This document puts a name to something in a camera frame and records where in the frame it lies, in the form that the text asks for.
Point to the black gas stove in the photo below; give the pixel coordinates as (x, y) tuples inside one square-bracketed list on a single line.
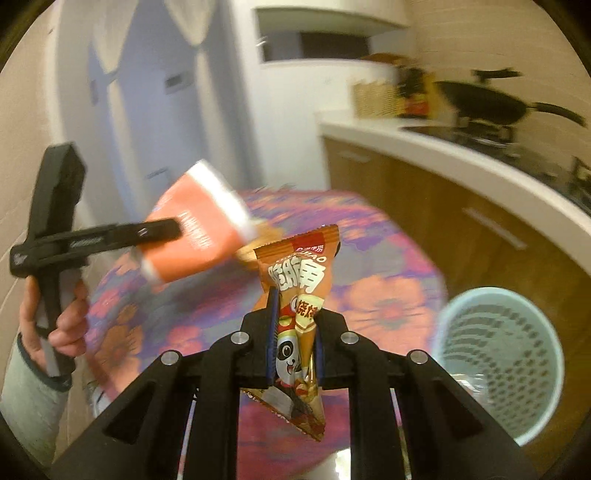
[(485, 134)]

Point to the light blue plastic basket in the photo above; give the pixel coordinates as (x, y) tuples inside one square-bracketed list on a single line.
[(498, 350)]

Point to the red label sauce bottle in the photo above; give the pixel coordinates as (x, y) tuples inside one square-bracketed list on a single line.
[(421, 97)]

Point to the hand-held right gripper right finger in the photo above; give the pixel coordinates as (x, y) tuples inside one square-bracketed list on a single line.
[(320, 369)]

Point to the person's left hand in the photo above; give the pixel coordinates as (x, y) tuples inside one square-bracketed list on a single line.
[(74, 323)]

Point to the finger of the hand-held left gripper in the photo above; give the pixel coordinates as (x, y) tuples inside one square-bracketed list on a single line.
[(129, 233)]

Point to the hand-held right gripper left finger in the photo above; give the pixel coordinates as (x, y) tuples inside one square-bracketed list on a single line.
[(273, 360)]

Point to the orange snack packet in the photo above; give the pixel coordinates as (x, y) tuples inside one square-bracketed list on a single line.
[(300, 277)]

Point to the white kitchen countertop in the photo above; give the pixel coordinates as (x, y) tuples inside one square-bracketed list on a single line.
[(461, 157)]

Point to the floral printed tablecloth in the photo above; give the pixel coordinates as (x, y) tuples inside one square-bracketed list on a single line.
[(369, 295)]

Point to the orange and white packet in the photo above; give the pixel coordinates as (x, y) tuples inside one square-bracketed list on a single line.
[(194, 230)]

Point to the woven utensil holder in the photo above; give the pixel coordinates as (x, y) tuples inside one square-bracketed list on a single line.
[(376, 99)]

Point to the wooden base cabinet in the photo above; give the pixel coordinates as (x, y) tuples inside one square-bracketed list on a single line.
[(415, 198)]

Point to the yellow oil bottle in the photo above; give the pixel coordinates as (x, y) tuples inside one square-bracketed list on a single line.
[(435, 99)]

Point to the dark sauce bottle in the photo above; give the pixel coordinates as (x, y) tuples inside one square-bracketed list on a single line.
[(406, 92)]

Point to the black wok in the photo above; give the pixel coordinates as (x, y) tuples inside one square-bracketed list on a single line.
[(480, 104)]

